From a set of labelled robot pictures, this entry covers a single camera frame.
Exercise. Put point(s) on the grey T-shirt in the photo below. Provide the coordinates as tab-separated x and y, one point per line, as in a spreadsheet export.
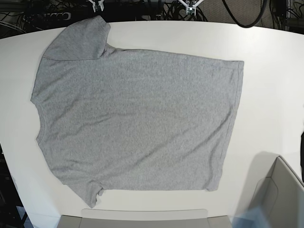
132	119

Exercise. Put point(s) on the grey bin bottom centre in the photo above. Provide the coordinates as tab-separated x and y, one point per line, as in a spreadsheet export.
97	218

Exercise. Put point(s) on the grey bin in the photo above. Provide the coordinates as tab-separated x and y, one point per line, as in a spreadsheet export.
272	197
97	218

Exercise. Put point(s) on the grey bin bottom right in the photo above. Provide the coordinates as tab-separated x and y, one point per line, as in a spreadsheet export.
272	197

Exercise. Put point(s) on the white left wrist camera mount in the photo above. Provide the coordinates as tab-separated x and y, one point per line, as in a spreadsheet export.
190	6

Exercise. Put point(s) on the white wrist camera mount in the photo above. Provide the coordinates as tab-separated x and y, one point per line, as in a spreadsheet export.
190	6
98	5

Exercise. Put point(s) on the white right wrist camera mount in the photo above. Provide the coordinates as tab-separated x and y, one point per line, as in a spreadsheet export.
98	5

